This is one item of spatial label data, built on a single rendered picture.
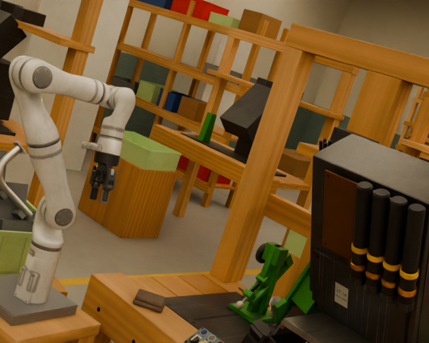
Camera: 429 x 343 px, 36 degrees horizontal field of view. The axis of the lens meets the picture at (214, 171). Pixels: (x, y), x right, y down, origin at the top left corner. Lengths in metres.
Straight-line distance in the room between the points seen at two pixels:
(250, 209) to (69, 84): 1.06
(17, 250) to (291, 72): 1.20
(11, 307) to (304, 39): 1.41
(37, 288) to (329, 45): 1.32
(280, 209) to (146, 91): 6.09
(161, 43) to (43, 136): 9.05
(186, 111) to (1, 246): 5.87
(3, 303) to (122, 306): 0.40
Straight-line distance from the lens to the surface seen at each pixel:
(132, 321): 2.20
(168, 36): 10.93
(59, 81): 1.85
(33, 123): 1.88
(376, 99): 2.37
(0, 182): 2.57
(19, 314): 2.01
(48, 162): 1.90
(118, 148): 2.01
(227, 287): 2.69
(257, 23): 7.59
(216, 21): 7.96
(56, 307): 2.10
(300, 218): 2.59
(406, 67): 2.34
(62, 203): 1.96
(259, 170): 2.61
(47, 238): 2.02
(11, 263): 2.44
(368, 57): 2.41
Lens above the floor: 1.76
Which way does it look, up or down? 10 degrees down
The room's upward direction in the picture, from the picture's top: 18 degrees clockwise
